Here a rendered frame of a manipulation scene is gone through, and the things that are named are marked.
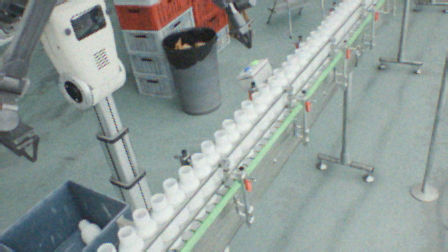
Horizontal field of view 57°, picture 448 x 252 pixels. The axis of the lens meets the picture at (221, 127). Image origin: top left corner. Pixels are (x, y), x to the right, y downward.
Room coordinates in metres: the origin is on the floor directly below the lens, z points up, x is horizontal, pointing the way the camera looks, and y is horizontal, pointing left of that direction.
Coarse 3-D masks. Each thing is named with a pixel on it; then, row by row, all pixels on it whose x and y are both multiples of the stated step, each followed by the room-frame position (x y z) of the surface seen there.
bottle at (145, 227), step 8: (144, 208) 0.74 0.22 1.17; (136, 216) 0.73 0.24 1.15; (144, 216) 0.74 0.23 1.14; (136, 224) 0.71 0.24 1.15; (144, 224) 0.71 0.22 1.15; (152, 224) 0.72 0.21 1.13; (136, 232) 0.71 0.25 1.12; (144, 232) 0.70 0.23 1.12; (152, 232) 0.70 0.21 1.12; (144, 240) 0.70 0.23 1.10; (160, 240) 0.72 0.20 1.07; (152, 248) 0.70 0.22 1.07; (160, 248) 0.71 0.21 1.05
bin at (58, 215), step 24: (72, 192) 1.18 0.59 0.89; (96, 192) 1.09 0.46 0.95; (24, 216) 1.03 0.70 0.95; (48, 216) 1.09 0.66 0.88; (72, 216) 1.15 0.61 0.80; (96, 216) 1.13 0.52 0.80; (120, 216) 0.96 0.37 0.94; (0, 240) 0.95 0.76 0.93; (24, 240) 1.00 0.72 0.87; (48, 240) 1.05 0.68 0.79; (72, 240) 1.09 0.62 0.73; (96, 240) 0.88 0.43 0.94
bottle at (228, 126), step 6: (228, 120) 1.07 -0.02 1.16; (222, 126) 1.05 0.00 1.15; (228, 126) 1.04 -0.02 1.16; (234, 126) 1.05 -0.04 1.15; (228, 132) 1.04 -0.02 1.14; (234, 132) 1.04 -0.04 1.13; (228, 138) 1.03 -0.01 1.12; (234, 138) 1.03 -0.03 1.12; (234, 144) 1.03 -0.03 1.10; (240, 144) 1.05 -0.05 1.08; (240, 150) 1.04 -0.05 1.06; (234, 156) 1.03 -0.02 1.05; (240, 156) 1.04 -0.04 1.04
